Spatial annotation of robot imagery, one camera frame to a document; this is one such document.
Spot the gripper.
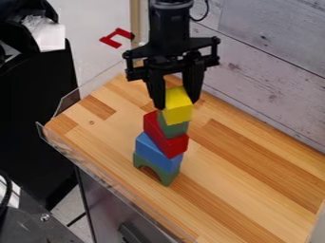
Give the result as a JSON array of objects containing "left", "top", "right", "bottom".
[{"left": 122, "top": 35, "right": 222, "bottom": 111}]

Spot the yellow cube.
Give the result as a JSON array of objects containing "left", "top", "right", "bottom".
[{"left": 161, "top": 85, "right": 195, "bottom": 126}]

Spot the red block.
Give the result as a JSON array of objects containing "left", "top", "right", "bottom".
[{"left": 142, "top": 110, "right": 191, "bottom": 159}]

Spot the blue block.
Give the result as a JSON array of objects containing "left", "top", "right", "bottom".
[{"left": 133, "top": 131, "right": 186, "bottom": 176}]

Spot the red clamp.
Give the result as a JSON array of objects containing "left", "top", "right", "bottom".
[{"left": 99, "top": 27, "right": 136, "bottom": 49}]

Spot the green arch block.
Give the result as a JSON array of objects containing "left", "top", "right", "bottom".
[{"left": 131, "top": 152, "right": 182, "bottom": 187}]

